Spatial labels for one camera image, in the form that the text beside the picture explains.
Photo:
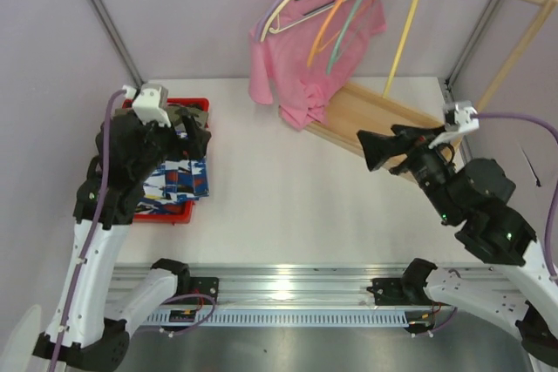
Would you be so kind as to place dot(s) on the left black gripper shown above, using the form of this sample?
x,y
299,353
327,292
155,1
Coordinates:
x,y
175,138

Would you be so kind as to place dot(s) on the blue red white shorts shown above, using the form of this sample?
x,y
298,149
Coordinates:
x,y
172,185

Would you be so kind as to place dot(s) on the red plastic bin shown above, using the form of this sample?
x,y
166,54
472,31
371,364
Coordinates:
x,y
185,216

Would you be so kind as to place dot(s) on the green yellow camouflage trousers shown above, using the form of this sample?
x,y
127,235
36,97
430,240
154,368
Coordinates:
x,y
177,113

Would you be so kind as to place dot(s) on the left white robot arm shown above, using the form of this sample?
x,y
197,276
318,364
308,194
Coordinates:
x,y
84,333

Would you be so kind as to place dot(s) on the orange hanger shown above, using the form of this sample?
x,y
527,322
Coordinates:
x,y
319,44

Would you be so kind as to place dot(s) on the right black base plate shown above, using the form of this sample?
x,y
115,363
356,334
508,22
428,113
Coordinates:
x,y
388,291

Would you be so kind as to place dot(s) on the cream hanger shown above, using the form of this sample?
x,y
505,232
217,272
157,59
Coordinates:
x,y
314,22
401,47

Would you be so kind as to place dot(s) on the white slotted cable duct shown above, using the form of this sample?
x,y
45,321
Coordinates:
x,y
280,318

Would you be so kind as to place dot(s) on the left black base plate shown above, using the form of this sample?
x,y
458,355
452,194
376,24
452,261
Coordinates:
x,y
204,285

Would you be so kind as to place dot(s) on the aluminium mounting rail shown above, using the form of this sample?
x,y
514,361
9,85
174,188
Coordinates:
x,y
300,286

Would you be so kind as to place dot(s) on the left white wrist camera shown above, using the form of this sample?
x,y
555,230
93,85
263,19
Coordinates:
x,y
149,103

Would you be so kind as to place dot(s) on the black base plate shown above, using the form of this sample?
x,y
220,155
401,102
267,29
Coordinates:
x,y
388,291
204,285

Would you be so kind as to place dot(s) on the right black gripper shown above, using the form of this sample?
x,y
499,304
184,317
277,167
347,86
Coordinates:
x,y
410,148

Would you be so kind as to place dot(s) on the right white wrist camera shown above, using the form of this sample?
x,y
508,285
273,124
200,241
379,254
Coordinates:
x,y
459,121

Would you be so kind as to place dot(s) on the mint green hanger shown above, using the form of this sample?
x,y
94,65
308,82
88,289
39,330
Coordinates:
x,y
349,19

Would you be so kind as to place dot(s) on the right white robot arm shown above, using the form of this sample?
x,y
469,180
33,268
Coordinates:
x,y
474,199

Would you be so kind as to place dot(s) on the pink t-shirt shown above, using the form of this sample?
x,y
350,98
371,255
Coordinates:
x,y
279,73

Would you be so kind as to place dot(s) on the wooden clothes rack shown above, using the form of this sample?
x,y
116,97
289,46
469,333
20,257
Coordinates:
x,y
355,106

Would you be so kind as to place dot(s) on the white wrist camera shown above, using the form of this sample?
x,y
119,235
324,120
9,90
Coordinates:
x,y
459,121
149,103

